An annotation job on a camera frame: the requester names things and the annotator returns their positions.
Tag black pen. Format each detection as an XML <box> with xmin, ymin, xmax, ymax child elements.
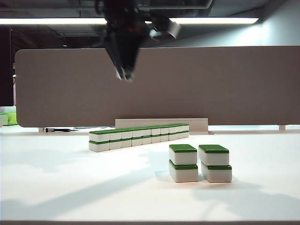
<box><xmin>45</xmin><ymin>127</ymin><xmax>74</xmax><ymax>132</ymax></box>

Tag beige tile rack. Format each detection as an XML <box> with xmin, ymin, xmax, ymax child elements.
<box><xmin>115</xmin><ymin>118</ymin><xmax>209</xmax><ymax>135</ymax></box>

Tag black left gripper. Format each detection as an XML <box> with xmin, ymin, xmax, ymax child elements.
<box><xmin>102</xmin><ymin>13</ymin><xmax>153</xmax><ymax>82</ymax></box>

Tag green plastic object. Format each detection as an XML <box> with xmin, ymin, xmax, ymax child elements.
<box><xmin>7</xmin><ymin>112</ymin><xmax>18</xmax><ymax>125</ymax></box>

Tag brown desk divider panel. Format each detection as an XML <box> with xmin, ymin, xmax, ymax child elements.
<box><xmin>14</xmin><ymin>45</ymin><xmax>300</xmax><ymax>128</ymax></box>

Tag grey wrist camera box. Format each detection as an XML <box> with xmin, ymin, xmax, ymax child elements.
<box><xmin>149</xmin><ymin>18</ymin><xmax>182</xmax><ymax>41</ymax></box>

